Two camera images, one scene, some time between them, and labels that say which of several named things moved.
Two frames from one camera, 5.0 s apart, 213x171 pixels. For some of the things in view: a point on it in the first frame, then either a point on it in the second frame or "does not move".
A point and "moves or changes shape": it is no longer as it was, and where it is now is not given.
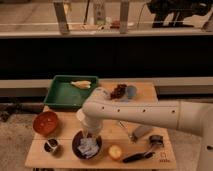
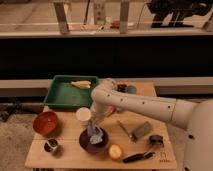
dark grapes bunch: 118,92 does not move
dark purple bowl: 76,142 -> 95,148
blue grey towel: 88,146 moves or changes shape
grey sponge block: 140,130 does not move
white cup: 80,115 does not move
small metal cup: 50,145 does not move
